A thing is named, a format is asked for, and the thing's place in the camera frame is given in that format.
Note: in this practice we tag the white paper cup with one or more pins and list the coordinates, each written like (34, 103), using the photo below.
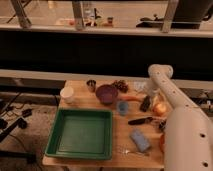
(67, 94)

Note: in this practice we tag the blue sponge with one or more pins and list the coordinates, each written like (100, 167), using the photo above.
(140, 140)

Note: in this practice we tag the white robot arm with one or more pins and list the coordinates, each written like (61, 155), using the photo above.
(188, 131)

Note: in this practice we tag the black handled knife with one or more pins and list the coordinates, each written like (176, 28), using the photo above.
(141, 121)

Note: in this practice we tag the orange fruit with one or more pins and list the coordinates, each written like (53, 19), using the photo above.
(160, 109)

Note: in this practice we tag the red bowl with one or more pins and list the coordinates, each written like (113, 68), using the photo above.
(162, 143)

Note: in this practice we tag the bunch of dark grapes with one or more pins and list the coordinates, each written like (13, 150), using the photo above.
(120, 85)

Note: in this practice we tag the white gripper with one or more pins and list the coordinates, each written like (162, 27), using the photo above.
(151, 92)

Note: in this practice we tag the small dark toy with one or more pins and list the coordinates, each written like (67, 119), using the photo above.
(162, 125)

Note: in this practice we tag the small blue cup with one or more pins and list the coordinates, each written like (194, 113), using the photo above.
(122, 107)

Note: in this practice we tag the orange carrot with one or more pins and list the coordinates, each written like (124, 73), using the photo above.
(131, 98)

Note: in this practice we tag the small metal cup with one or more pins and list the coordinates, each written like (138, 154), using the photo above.
(91, 85)

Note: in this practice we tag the green plastic tray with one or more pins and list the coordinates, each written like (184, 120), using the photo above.
(81, 134)

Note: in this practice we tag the silver fork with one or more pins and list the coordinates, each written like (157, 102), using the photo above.
(127, 151)

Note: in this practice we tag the purple bowl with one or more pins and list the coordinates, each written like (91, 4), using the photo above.
(106, 94)

